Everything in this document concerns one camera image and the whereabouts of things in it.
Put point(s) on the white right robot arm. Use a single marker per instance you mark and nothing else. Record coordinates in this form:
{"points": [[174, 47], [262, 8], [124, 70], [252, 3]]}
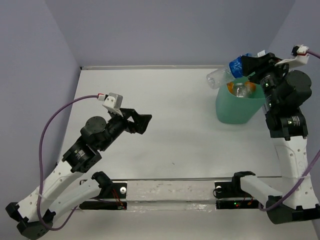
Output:
{"points": [[252, 132]]}

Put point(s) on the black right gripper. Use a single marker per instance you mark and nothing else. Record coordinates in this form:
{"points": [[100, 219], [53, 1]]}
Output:
{"points": [[251, 64]]}

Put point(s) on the blue label water bottle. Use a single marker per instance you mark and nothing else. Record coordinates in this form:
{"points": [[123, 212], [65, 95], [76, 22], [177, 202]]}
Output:
{"points": [[229, 73]]}

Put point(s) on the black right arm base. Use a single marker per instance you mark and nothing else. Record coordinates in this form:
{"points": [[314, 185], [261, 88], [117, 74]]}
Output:
{"points": [[228, 198]]}

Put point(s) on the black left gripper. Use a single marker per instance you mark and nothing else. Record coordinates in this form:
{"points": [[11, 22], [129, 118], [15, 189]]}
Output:
{"points": [[141, 121]]}

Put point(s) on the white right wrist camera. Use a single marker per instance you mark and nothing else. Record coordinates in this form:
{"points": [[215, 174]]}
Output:
{"points": [[300, 57]]}

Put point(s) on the clear unlabelled plastic bottle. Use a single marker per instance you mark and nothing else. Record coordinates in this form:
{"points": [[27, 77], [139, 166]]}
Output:
{"points": [[240, 90]]}

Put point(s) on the orange label tea bottle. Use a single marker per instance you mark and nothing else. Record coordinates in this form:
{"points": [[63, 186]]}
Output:
{"points": [[230, 87]]}

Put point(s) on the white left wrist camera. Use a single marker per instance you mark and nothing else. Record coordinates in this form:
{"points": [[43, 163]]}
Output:
{"points": [[113, 102]]}

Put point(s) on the green plastic bin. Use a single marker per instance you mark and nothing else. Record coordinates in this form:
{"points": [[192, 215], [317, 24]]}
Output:
{"points": [[236, 110]]}

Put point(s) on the orange juice bottle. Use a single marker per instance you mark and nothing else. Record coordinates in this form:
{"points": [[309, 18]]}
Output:
{"points": [[250, 86]]}

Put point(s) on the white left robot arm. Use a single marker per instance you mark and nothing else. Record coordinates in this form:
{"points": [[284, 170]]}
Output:
{"points": [[35, 215]]}

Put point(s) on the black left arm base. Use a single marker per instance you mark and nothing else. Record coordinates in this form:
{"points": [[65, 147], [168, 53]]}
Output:
{"points": [[114, 200]]}

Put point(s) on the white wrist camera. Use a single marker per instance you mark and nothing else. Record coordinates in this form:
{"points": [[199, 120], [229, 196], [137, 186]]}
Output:
{"points": [[113, 102], [300, 57]]}

